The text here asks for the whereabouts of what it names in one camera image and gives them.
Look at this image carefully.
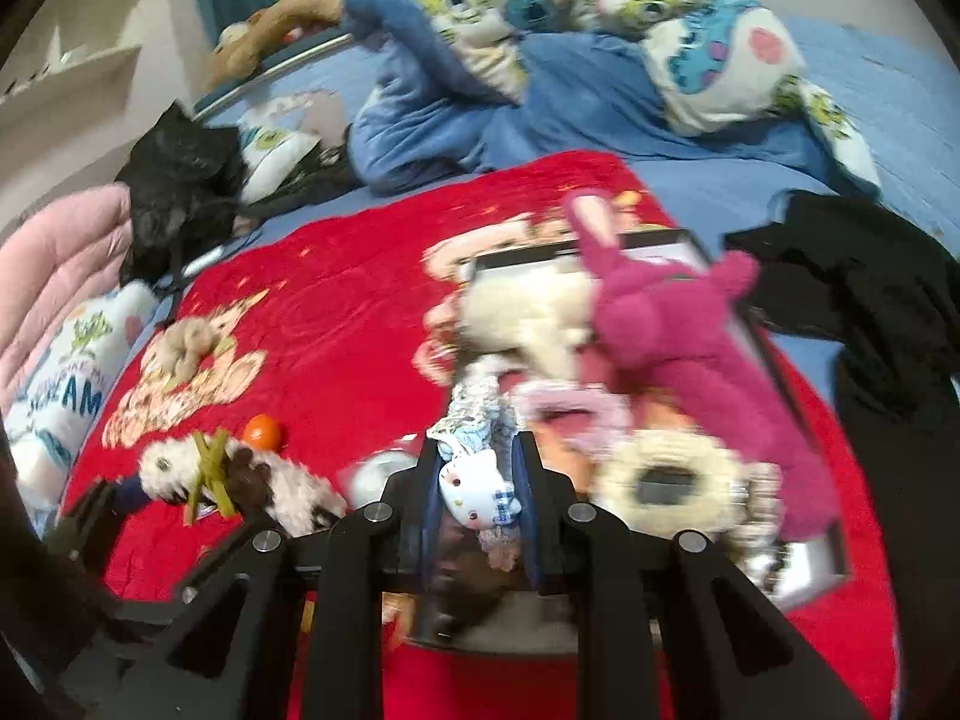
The blue curved headboard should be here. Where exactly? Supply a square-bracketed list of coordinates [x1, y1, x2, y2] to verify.
[191, 30, 361, 158]

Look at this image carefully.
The black puffer jacket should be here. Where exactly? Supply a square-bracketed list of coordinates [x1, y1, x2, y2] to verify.
[114, 100, 254, 290]

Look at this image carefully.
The pink folded quilt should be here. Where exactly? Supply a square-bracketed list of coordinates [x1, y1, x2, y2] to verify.
[0, 184, 145, 395]

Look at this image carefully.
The blue monster print quilt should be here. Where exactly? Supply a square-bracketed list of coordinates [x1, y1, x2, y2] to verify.
[341, 0, 884, 200]

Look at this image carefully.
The tan plush toy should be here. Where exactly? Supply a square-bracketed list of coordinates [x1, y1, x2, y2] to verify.
[152, 317, 227, 382]

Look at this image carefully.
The small orange ball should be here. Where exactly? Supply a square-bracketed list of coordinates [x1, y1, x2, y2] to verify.
[242, 413, 286, 452]

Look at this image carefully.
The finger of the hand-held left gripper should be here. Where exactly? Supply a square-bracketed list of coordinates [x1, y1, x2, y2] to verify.
[46, 478, 157, 580]

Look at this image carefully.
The black garment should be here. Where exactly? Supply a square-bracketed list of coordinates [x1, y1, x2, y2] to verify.
[722, 190, 960, 691]

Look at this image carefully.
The pink lace scrunchie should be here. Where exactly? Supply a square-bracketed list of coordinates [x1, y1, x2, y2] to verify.
[516, 381, 632, 452]

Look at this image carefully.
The cream plush toy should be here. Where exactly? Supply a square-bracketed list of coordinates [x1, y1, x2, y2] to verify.
[456, 268, 602, 377]

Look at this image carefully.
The brown teddy bear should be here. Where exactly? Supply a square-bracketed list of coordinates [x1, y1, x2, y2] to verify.
[204, 0, 355, 89]

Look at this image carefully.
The olive green hair tie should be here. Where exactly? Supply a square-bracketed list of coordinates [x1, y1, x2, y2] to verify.
[180, 429, 239, 527]

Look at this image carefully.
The cream lace scrunchie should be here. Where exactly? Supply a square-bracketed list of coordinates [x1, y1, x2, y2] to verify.
[598, 433, 782, 542]

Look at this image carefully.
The white fluffy plush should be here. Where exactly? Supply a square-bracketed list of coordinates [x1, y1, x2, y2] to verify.
[137, 431, 347, 535]

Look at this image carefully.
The orange brown snack packet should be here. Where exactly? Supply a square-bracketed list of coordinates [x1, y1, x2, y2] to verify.
[630, 396, 702, 445]

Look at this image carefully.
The clear bag with dark item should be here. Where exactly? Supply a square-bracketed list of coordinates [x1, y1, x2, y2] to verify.
[750, 536, 852, 612]

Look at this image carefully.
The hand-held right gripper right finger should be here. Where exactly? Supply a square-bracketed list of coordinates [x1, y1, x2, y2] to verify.
[512, 431, 877, 720]

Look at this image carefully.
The pink plush bear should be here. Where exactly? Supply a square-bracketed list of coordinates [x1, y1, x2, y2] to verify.
[561, 190, 839, 542]

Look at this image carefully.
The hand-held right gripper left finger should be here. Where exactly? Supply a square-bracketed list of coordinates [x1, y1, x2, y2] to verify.
[105, 431, 445, 720]

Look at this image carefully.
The red printed blanket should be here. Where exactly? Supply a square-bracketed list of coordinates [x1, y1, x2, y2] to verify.
[56, 148, 905, 720]

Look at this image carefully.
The white printed foam pillow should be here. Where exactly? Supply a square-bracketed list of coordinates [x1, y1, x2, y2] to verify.
[2, 281, 164, 507]

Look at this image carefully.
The black shallow box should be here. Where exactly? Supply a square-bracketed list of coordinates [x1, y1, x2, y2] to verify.
[401, 227, 854, 650]

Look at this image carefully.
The blue lace scrunchie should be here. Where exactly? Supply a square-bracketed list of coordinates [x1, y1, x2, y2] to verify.
[426, 358, 527, 572]

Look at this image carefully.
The white wall shelf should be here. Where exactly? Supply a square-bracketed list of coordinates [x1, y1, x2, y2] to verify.
[0, 0, 160, 140]

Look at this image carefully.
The small monster print pillow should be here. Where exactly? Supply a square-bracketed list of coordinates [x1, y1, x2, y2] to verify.
[238, 100, 325, 202]

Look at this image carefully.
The large badge in clear bag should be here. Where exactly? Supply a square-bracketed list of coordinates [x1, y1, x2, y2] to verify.
[339, 448, 422, 509]

